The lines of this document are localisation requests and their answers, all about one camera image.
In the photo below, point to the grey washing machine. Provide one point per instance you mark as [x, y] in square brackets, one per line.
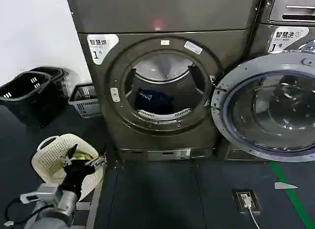
[283, 24]

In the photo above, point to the grey slotted plastic basket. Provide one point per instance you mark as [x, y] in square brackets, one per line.
[86, 104]

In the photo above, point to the grey dryer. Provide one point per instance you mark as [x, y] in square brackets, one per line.
[162, 74]

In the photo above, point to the silver floor arrow marker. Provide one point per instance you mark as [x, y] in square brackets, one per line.
[284, 186]

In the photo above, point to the green cloth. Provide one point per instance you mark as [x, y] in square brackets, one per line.
[83, 155]

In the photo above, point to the floor power socket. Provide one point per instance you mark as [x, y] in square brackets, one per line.
[240, 202]

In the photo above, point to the green floor tape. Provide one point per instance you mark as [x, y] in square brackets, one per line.
[292, 197]

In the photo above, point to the dark blue garment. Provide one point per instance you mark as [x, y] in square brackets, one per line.
[155, 98]

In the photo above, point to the white washer number label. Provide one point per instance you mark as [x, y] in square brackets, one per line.
[286, 38]

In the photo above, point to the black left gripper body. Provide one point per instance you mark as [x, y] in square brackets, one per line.
[75, 176]

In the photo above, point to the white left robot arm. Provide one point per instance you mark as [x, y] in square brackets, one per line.
[53, 209]

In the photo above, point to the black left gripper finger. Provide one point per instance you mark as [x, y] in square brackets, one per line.
[99, 162]
[73, 150]

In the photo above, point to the round glass dryer door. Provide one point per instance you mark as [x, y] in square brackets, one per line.
[268, 108]

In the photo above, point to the cream perforated laundry basket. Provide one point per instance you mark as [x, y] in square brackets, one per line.
[53, 155]

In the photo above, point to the white dryer number label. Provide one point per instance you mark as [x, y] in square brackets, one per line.
[101, 48]

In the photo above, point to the large black plastic basket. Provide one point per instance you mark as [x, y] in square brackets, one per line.
[23, 98]

